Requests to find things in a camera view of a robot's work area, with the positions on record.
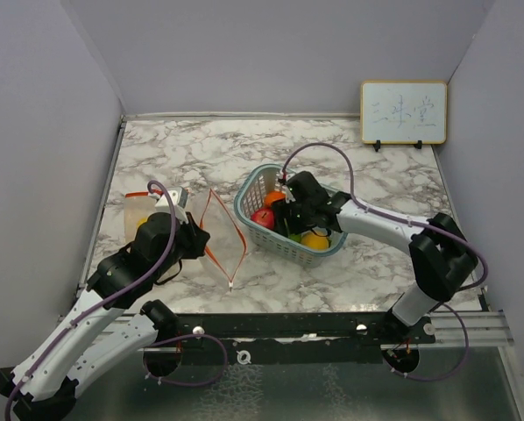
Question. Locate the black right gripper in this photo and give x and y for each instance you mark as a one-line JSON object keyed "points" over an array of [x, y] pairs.
{"points": [[282, 210]]}

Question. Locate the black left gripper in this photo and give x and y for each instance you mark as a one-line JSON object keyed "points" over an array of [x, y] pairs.
{"points": [[199, 239]]}

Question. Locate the green lime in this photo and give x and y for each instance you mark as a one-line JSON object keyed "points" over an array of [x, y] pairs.
{"points": [[295, 237]]}

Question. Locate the clear zip top bag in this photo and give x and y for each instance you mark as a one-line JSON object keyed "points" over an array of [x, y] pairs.
{"points": [[226, 248], [137, 205]]}

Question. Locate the yellow lemon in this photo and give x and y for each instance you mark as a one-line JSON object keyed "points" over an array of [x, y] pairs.
{"points": [[141, 221]]}

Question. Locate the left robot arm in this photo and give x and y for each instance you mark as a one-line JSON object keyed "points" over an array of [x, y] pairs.
{"points": [[47, 384]]}

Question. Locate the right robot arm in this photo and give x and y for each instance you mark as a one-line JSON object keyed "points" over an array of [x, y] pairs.
{"points": [[440, 259]]}

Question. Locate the red apple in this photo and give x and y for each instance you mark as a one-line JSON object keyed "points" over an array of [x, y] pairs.
{"points": [[264, 217]]}

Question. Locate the orange yellow peach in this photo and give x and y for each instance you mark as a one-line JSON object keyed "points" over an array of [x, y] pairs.
{"points": [[315, 241]]}

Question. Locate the orange tomato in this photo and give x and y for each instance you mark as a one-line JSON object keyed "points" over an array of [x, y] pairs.
{"points": [[272, 197]]}

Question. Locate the light blue plastic basket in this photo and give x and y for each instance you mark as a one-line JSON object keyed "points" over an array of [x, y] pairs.
{"points": [[250, 198]]}

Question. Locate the small whiteboard with stand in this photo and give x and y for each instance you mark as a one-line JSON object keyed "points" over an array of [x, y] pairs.
{"points": [[403, 113]]}

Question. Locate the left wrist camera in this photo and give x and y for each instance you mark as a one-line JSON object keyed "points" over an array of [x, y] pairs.
{"points": [[174, 202]]}

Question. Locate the black mounting rail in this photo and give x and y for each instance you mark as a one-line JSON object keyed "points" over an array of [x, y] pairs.
{"points": [[209, 339]]}

